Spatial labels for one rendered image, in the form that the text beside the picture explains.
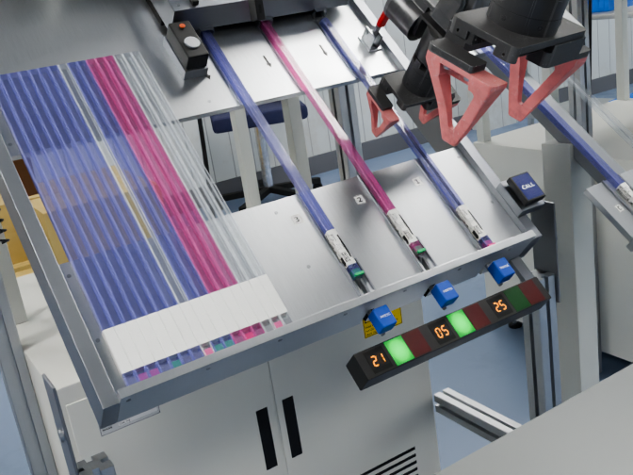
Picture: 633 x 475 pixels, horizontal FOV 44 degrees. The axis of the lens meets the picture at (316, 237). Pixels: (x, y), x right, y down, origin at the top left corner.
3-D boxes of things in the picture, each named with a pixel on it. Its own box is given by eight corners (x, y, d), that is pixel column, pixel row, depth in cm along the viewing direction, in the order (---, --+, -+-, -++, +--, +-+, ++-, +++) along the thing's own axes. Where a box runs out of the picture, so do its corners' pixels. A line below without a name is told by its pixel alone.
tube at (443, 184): (492, 249, 117) (495, 245, 116) (485, 252, 116) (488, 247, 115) (326, 23, 137) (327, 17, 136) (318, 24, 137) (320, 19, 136)
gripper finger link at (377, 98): (351, 122, 125) (370, 79, 118) (387, 112, 128) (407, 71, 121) (374, 153, 122) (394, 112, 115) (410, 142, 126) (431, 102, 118)
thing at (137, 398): (514, 261, 124) (537, 236, 119) (117, 423, 93) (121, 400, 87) (511, 254, 125) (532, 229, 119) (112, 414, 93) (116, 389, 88)
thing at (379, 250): (518, 245, 123) (527, 234, 120) (114, 405, 91) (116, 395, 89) (451, 155, 130) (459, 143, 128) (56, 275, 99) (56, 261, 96)
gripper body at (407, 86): (378, 84, 119) (395, 47, 114) (430, 71, 124) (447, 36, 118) (400, 114, 117) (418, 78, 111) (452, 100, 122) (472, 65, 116)
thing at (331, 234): (361, 278, 108) (365, 272, 107) (352, 281, 107) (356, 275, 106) (204, 29, 128) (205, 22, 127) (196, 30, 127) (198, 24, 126)
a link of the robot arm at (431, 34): (448, 43, 108) (476, 34, 111) (416, 11, 110) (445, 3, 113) (430, 80, 113) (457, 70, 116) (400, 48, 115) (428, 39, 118)
